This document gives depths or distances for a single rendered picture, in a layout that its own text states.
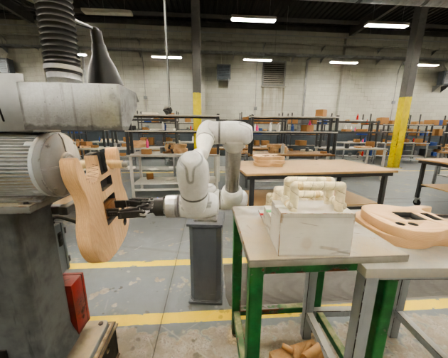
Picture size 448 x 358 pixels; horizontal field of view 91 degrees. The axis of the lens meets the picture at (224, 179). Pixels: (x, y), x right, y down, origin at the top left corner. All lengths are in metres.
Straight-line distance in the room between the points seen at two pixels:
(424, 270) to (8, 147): 1.55
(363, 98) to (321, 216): 13.88
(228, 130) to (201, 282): 1.24
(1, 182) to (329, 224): 1.17
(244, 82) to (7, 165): 11.68
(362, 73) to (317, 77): 2.42
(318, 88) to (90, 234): 13.08
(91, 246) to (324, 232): 0.80
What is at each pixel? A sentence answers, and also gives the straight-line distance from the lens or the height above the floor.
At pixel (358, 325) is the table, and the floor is 0.61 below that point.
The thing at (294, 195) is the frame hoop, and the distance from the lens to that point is 0.82.
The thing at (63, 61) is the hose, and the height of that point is 1.60.
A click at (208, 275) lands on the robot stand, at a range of 1.90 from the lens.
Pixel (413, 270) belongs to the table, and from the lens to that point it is 1.11.
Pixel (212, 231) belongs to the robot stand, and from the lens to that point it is 1.70.
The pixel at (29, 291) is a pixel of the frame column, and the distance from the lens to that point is 1.26.
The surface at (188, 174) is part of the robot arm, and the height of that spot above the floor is 1.25.
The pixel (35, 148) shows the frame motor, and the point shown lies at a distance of 1.00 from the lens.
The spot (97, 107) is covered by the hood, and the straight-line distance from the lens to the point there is 0.83.
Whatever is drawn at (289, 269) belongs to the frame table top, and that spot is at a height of 0.87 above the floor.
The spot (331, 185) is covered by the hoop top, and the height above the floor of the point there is 1.20.
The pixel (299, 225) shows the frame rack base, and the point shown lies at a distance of 0.85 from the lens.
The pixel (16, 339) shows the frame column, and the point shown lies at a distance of 1.43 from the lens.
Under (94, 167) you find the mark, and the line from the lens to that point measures 0.89.
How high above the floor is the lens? 1.39
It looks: 13 degrees down
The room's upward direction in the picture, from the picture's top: straight up
